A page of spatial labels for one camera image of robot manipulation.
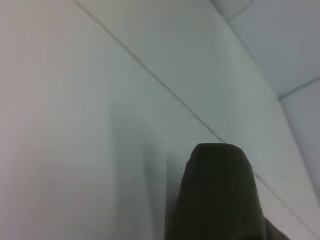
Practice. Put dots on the dark green t-shirt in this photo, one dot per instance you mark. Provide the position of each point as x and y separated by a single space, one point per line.
220 195

